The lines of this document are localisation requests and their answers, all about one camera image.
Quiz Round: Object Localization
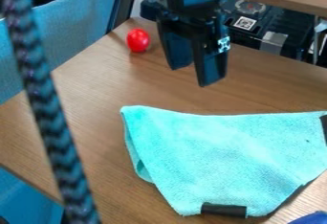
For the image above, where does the turquoise cloth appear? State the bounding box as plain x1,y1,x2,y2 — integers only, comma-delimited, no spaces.
119,104,327,219

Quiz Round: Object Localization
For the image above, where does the red toy ball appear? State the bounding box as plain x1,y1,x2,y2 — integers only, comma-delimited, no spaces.
124,28,152,54

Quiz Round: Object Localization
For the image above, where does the blue toy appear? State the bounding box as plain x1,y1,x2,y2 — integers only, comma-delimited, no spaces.
287,211,327,224

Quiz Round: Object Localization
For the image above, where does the black braided cable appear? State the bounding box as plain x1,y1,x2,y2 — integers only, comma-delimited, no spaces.
0,0,102,224

